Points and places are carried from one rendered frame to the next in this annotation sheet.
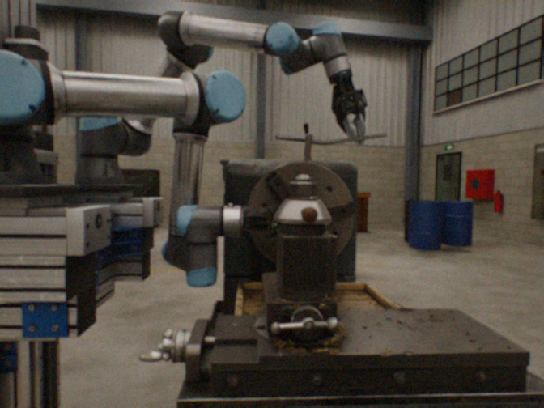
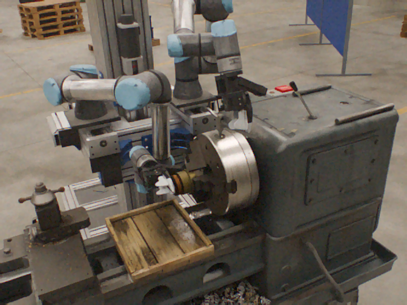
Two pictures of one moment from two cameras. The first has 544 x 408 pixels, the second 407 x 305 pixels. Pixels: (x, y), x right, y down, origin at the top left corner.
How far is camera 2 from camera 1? 161 cm
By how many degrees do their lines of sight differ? 69
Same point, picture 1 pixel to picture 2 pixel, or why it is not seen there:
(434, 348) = (37, 269)
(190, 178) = (154, 127)
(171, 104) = (107, 98)
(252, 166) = (228, 117)
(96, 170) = (177, 89)
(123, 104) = (89, 97)
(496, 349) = (39, 285)
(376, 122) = not seen: outside the picture
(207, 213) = (134, 156)
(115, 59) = not seen: outside the picture
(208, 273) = (138, 186)
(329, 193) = (218, 168)
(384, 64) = not seen: outside the picture
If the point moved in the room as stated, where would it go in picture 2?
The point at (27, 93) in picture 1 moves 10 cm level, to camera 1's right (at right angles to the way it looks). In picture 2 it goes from (55, 97) to (57, 104)
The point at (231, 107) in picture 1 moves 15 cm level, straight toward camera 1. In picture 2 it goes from (129, 103) to (88, 112)
